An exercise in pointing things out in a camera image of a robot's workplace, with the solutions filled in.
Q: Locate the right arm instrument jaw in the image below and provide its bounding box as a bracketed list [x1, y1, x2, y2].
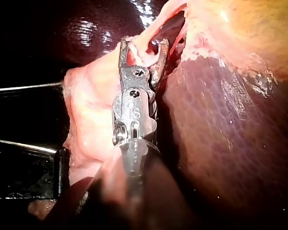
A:
[148, 39, 170, 88]
[118, 35, 135, 72]

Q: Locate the right arm instrument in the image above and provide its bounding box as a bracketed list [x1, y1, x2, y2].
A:
[111, 67, 159, 147]

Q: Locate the thin tube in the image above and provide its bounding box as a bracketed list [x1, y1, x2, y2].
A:
[132, 0, 189, 52]

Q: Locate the pale fatty tissue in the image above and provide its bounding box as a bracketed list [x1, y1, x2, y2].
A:
[61, 54, 127, 186]

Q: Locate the dark red liver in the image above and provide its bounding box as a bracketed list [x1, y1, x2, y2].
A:
[27, 0, 288, 230]

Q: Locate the gallbladder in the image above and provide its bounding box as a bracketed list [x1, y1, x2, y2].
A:
[180, 0, 288, 81]

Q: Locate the thin steel wire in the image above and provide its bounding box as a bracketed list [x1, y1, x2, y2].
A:
[0, 82, 64, 92]
[0, 138, 58, 154]

